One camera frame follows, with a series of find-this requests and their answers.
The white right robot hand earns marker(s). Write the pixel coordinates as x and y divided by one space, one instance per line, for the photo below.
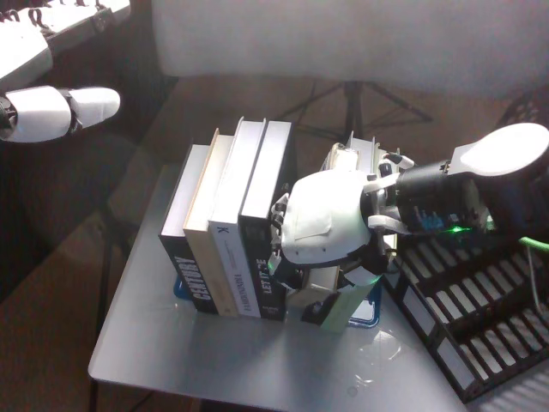
326 214

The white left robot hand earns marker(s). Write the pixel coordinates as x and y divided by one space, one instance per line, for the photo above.
21 47

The beige book with small emblem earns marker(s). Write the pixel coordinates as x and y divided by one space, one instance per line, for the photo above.
339 159

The black book Let It Be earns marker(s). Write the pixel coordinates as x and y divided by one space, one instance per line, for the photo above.
257 240

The black book with white label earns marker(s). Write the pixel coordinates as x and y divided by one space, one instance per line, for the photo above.
317 311

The light green book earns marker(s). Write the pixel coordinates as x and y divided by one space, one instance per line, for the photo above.
343 313

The white book with K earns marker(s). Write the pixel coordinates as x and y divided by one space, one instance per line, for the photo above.
233 266

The black tripod stand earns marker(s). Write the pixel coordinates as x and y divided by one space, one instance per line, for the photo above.
351 107

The cream spine book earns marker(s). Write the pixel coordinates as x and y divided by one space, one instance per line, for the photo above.
206 266

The black book titled Century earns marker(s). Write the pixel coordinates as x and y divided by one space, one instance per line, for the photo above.
193 274

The black mesh file rack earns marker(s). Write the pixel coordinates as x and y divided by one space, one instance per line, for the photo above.
450 343

